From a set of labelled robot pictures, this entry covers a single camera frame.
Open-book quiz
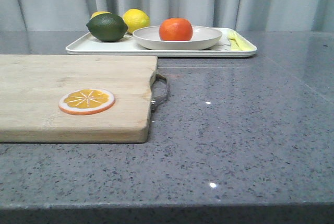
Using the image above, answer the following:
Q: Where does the orange mandarin fruit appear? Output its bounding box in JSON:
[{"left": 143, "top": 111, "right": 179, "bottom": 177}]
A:
[{"left": 159, "top": 18, "right": 193, "bottom": 41}]

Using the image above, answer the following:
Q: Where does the beige round plate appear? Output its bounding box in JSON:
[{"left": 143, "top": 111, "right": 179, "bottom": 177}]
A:
[{"left": 133, "top": 26, "right": 222, "bottom": 50}]

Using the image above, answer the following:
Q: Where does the white bear print tray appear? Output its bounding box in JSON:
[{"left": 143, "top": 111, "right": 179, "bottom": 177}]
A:
[{"left": 66, "top": 26, "right": 257, "bottom": 57}]

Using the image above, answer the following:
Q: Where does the orange slice toy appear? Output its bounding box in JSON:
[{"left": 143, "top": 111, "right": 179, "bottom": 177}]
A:
[{"left": 58, "top": 88, "right": 115, "bottom": 115}]

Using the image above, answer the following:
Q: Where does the yellow lemon right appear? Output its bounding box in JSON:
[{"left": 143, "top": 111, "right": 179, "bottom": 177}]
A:
[{"left": 123, "top": 8, "right": 150, "bottom": 34}]

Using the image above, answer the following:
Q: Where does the yellow lemon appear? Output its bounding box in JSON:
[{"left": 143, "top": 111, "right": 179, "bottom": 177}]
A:
[
  {"left": 123, "top": 8, "right": 150, "bottom": 34},
  {"left": 90, "top": 11, "right": 111, "bottom": 19}
]

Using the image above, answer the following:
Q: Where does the yellow plastic spoon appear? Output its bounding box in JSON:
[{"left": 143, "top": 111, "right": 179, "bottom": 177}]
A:
[{"left": 235, "top": 32, "right": 255, "bottom": 51}]

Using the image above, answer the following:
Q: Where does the yellow plastic fork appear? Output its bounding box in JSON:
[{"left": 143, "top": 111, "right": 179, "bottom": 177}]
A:
[{"left": 228, "top": 31, "right": 242, "bottom": 51}]

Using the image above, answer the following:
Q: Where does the dark green lime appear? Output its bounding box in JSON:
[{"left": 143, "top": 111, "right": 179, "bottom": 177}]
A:
[{"left": 86, "top": 13, "right": 128, "bottom": 42}]

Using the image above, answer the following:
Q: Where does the yellow lemon left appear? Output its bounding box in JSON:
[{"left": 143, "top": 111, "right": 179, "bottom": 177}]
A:
[{"left": 90, "top": 11, "right": 111, "bottom": 19}]

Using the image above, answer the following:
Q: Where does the wooden cutting board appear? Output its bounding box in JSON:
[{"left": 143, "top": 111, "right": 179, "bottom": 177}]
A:
[{"left": 1, "top": 54, "right": 158, "bottom": 143}]

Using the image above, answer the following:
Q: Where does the metal cutting board handle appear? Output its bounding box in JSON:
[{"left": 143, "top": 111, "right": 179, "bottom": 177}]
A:
[{"left": 150, "top": 73, "right": 170, "bottom": 112}]

